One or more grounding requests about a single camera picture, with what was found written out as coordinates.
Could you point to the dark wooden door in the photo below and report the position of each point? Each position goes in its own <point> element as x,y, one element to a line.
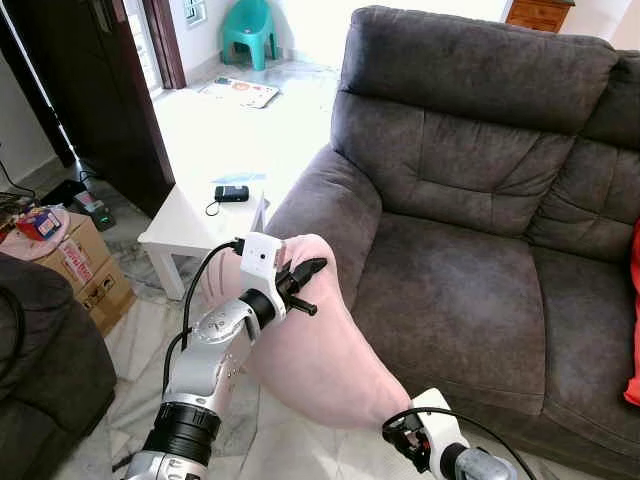
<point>100,90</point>

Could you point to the pink pillow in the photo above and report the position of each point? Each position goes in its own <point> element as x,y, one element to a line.
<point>320,360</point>

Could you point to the small black device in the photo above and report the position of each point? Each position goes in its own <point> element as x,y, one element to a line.
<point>231,193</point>

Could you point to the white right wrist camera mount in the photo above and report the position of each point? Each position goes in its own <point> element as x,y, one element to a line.
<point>440,420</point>

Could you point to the dark grey fabric sofa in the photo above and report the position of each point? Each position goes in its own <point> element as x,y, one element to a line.
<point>450,280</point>

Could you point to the cardboard box with red print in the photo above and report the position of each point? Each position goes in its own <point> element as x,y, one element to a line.
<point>75,262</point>

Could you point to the white metal grille door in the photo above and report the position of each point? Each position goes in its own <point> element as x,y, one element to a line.
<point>140,45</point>

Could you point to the brown wooden door frame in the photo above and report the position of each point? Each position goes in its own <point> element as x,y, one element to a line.
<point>165,40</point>

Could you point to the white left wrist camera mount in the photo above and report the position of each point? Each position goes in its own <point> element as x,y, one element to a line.
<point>260,255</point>

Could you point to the green plastic chair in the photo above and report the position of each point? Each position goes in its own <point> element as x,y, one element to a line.
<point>248,30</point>

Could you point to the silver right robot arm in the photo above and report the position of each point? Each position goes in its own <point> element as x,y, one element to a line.
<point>480,468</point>

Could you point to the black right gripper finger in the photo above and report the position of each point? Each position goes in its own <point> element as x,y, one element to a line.
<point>397,427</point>
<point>405,455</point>

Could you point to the dark grey armchair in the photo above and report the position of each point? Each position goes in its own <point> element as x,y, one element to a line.
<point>50,380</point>

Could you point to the black charger with green light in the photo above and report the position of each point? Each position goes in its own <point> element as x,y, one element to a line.
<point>95,212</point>

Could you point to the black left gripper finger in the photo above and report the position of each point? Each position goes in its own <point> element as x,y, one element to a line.
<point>306,307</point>
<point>312,268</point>

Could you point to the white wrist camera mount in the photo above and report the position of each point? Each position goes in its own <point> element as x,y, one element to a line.
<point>260,255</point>
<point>440,420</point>

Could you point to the printed floor mat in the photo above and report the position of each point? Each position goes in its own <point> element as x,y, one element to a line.
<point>240,92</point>

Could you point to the window with white grille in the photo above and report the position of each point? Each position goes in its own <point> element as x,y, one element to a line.
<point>195,10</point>

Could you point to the small red and blue box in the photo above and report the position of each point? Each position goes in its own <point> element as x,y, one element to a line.
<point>40,223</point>

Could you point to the white side table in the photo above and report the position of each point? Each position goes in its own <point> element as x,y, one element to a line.
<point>175,235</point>

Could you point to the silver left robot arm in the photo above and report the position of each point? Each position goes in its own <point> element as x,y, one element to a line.
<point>210,350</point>

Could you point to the brown wooden cabinet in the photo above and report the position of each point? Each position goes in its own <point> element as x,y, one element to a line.
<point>540,14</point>

